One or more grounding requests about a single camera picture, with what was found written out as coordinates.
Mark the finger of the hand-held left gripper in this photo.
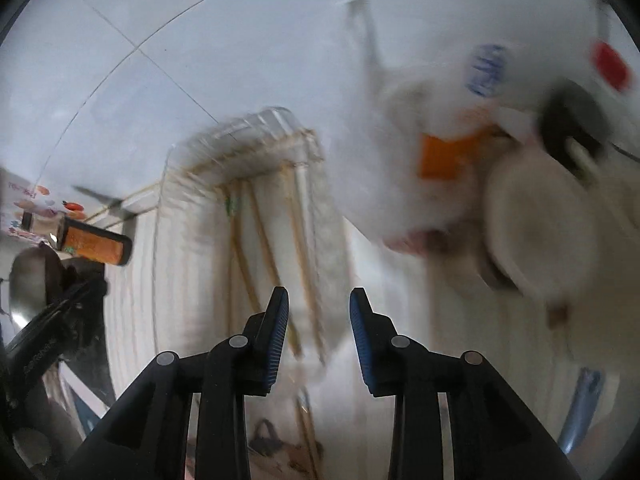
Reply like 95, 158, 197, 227
39, 245, 101, 311

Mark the blue plastic item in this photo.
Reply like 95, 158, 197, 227
556, 367, 605, 455

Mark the red round cap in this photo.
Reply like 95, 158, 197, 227
589, 41, 634, 95

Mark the black round disc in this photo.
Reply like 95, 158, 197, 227
541, 80, 615, 173

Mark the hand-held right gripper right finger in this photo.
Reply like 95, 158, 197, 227
349, 287, 582, 480

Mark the orange label package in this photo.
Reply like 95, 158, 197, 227
417, 127, 502, 182

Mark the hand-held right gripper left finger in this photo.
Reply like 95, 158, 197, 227
70, 287, 291, 480

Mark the white round plate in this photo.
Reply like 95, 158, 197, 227
481, 149, 617, 307

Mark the brown bag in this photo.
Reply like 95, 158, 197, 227
247, 419, 321, 473

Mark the colourful printed packet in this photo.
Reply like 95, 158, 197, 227
0, 170, 101, 241

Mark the clear plastic utensil container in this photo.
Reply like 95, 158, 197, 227
107, 106, 353, 403

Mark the orange label bottle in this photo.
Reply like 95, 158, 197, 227
52, 216, 133, 266

